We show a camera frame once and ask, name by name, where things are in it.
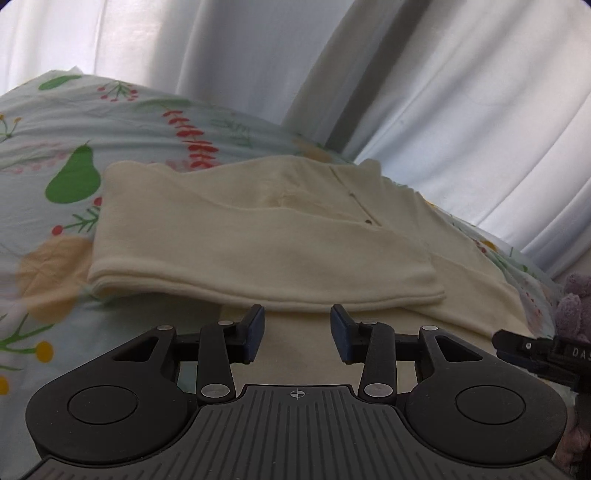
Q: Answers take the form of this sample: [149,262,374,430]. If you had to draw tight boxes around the purple plush toy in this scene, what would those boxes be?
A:
[555,273,591,343]

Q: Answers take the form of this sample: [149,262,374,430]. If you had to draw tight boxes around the floral light blue bedsheet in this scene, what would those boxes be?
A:
[0,68,562,480]

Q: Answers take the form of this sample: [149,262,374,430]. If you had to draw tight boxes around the white sheer curtain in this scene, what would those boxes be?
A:
[1,1,590,277]

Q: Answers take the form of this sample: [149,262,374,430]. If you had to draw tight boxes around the cream knit sweater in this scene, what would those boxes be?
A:
[88,156,528,385]

